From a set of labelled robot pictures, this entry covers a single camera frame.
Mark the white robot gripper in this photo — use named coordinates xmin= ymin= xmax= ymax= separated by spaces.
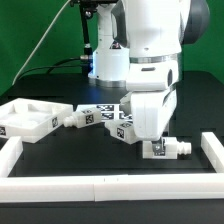
xmin=120 ymin=89 xmax=177 ymax=145

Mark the white square table top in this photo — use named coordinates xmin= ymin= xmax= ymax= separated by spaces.
xmin=0 ymin=98 xmax=73 ymax=143

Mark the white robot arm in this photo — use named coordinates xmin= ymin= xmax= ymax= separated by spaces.
xmin=89 ymin=0 xmax=210 ymax=144

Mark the paper sheet with AprilTags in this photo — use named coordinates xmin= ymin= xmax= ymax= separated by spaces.
xmin=75 ymin=103 xmax=134 ymax=122

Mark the white U-shaped obstacle fence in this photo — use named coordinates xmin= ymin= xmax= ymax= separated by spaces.
xmin=0 ymin=132 xmax=224 ymax=203

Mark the black cable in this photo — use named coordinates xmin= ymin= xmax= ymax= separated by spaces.
xmin=16 ymin=57 xmax=84 ymax=78

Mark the white cable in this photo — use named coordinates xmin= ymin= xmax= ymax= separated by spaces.
xmin=12 ymin=0 xmax=73 ymax=86

